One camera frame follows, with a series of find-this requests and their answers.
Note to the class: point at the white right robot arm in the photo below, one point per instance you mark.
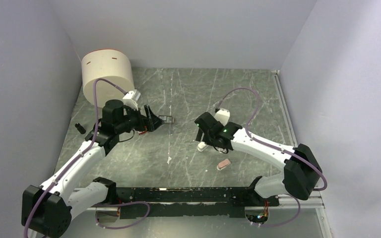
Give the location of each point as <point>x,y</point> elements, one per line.
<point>298,168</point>

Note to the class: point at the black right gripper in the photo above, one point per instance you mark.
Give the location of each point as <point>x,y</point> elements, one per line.
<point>208,141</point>

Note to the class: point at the small black cylinder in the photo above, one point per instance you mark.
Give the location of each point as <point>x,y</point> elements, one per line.
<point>80,128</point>

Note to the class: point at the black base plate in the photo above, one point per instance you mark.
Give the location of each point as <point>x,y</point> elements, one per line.
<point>190,201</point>

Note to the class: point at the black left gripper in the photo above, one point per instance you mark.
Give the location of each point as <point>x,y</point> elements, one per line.
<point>149,124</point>

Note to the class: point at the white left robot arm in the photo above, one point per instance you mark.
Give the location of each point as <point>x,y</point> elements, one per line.
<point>48,209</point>

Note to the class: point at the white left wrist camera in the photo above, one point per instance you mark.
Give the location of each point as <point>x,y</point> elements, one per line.
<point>130,99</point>

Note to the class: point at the aluminium frame rail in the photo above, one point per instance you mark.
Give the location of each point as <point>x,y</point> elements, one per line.
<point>48,209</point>

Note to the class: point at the cream cylindrical container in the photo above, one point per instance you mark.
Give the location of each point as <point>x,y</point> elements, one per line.
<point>109,64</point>

